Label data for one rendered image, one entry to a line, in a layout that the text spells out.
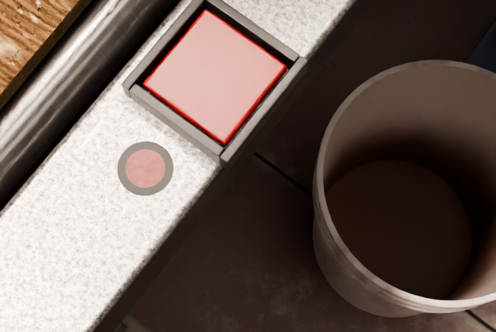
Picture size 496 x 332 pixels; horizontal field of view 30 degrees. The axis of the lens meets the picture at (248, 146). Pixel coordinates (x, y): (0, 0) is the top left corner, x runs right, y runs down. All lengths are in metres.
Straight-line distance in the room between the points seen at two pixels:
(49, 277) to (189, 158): 0.10
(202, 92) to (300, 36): 0.07
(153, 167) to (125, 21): 0.09
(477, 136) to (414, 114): 0.09
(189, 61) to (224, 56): 0.02
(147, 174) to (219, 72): 0.07
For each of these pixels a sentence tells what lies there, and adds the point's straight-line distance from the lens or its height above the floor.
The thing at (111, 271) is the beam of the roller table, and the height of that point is 0.92.
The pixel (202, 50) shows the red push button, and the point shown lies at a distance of 0.53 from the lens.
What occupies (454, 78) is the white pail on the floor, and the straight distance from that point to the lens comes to 1.19.
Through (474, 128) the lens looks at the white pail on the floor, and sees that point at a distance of 1.30.
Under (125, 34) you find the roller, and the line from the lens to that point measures 0.56.
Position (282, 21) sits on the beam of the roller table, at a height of 0.92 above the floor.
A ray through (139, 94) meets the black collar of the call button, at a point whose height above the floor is 0.93.
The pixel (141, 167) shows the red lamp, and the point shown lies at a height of 0.92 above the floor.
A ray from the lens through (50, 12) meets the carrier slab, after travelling 0.54.
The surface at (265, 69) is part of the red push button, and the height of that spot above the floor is 0.93.
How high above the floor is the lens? 1.42
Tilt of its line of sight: 74 degrees down
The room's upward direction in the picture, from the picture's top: 3 degrees clockwise
